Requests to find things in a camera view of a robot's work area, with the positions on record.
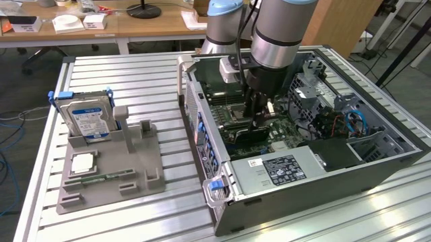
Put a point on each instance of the perforated metal drive cage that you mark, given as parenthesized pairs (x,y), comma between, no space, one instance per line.
(383,145)

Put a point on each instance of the wooden desk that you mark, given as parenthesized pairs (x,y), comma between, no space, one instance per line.
(40,36)

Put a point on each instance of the grey parts rack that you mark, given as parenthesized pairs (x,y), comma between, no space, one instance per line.
(111,161)

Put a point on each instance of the silver CPU chip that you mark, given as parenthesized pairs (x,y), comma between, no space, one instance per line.
(81,163)

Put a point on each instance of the open grey PC case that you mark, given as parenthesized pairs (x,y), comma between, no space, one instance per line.
(303,201)

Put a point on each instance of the green RAM stick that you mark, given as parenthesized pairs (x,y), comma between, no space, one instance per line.
(97,177)

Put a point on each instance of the hard disk blue bracket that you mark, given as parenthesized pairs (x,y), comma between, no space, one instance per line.
(87,121)

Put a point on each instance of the blue slot retainer clips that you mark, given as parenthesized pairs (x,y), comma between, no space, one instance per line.
(203,128)

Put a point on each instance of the silver chipset heatsink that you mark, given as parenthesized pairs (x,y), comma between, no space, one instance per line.
(279,146)

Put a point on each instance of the grey cup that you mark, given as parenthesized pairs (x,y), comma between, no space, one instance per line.
(45,3)

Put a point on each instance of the wooden cabinet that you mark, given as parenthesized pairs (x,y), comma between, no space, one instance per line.
(343,25)

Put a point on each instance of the black lamp base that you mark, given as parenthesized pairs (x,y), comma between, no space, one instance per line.
(144,12)

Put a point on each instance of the black graphics card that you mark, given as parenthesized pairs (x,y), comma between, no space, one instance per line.
(252,136)

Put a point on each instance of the metal disk bay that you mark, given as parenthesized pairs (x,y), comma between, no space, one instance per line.
(304,94)

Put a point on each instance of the CPU socket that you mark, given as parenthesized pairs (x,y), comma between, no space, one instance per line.
(237,112)

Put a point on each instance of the white pedestal unit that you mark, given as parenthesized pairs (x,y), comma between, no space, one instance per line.
(358,43)

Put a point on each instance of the brown cardboard box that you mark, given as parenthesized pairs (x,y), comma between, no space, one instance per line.
(200,6)

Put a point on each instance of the grey power supply unit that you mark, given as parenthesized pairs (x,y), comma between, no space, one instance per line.
(248,181)

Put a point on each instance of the black office chair base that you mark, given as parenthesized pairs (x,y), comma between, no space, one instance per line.
(41,53)

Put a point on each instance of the white round holder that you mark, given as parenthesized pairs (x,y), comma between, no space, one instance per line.
(68,24)

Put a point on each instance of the small white labelled box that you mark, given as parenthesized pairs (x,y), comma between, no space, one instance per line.
(93,22)

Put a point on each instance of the white tape roll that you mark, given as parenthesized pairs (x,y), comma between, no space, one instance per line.
(63,2)

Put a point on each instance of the green motherboard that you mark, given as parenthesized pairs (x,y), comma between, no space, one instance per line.
(289,131)

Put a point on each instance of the metal socket cover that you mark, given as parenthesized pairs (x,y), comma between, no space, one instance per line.
(273,106)

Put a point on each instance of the white box black top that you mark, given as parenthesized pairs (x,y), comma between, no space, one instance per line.
(27,26)

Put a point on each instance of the black power adapter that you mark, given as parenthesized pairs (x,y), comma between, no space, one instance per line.
(370,55)

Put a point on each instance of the orange cardboard box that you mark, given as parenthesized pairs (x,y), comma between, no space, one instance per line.
(4,26)

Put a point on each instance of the white paper stack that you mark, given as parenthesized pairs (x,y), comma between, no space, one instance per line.
(191,21)

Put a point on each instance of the clear bag of parts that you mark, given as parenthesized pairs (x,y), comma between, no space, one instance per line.
(88,6)

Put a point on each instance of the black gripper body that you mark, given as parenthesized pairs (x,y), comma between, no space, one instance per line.
(265,80)

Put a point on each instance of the black pole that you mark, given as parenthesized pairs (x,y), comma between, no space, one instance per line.
(403,51)

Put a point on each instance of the blue case latch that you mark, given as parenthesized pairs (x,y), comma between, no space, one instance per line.
(216,186)

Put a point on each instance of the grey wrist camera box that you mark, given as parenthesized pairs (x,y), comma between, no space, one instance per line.
(232,74)

